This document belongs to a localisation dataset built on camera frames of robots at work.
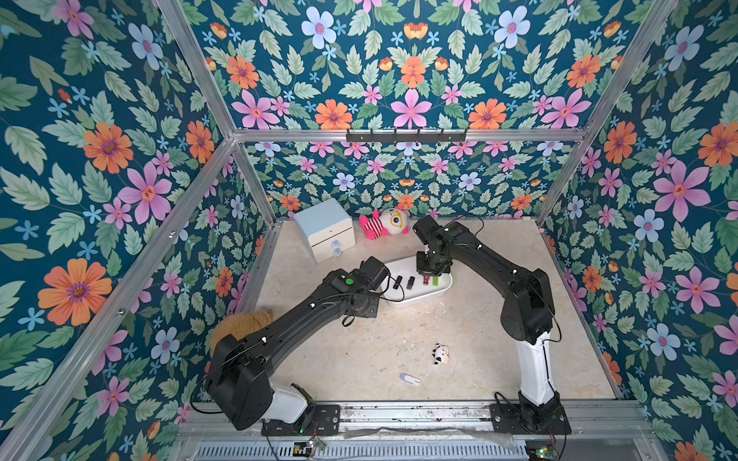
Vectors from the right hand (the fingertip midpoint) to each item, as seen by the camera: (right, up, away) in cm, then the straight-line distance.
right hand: (424, 270), depth 92 cm
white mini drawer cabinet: (-32, +14, +6) cm, 36 cm away
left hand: (-17, -9, -11) cm, 22 cm away
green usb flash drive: (+5, -5, +9) cm, 12 cm away
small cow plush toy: (+4, -24, -9) cm, 26 cm away
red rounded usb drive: (+2, -4, +10) cm, 11 cm away
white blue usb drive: (-6, -30, -11) cm, 32 cm away
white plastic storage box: (-6, -6, +8) cm, 11 cm away
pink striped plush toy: (-11, +17, +19) cm, 28 cm away
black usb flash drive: (-8, -5, +9) cm, 13 cm away
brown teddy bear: (-48, -12, -22) cm, 54 cm away
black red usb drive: (-4, -5, +9) cm, 11 cm away
